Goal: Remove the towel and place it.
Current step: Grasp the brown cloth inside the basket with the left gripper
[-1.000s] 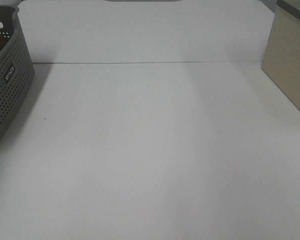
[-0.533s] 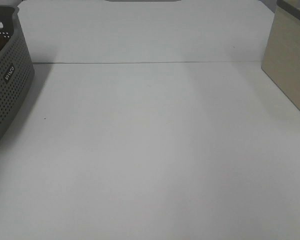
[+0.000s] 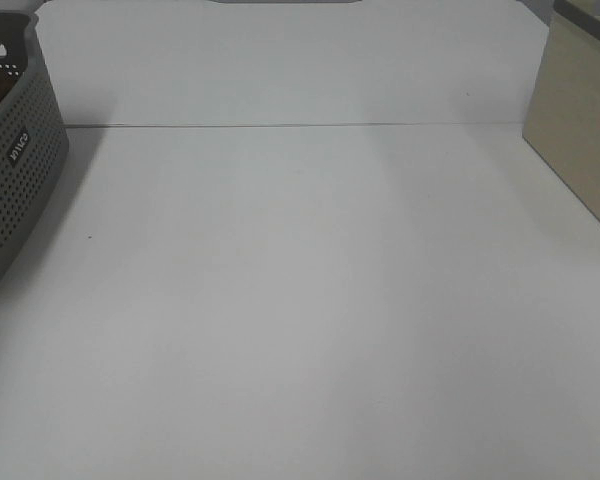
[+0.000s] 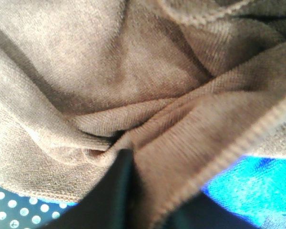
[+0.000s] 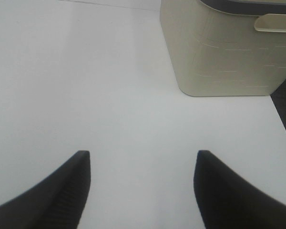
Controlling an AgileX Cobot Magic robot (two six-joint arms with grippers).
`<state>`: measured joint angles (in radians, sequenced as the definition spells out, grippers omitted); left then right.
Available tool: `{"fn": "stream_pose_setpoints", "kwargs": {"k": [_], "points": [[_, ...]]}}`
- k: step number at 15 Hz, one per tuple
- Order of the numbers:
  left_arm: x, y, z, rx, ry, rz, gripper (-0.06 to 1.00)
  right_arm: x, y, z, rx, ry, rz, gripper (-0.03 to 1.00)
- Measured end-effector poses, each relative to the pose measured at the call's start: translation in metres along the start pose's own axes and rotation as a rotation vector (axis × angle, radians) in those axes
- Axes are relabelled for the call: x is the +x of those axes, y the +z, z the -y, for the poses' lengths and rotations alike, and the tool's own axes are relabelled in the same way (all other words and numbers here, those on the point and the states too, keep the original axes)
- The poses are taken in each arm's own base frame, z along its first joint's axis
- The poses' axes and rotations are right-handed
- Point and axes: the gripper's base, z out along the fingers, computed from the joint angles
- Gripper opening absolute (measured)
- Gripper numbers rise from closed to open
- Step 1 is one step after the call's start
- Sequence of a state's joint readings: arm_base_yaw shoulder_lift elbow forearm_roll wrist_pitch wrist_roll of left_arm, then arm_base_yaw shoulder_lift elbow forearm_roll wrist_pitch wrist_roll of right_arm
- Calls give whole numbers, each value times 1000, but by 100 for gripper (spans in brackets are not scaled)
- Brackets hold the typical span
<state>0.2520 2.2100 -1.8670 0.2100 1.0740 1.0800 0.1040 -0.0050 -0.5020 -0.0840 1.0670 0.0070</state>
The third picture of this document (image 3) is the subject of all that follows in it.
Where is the grey perforated plastic basket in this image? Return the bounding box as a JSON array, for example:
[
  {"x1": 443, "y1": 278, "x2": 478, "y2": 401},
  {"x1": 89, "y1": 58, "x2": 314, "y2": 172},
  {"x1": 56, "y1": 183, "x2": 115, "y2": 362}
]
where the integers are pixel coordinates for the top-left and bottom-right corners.
[{"x1": 0, "y1": 10, "x2": 69, "y2": 281}]

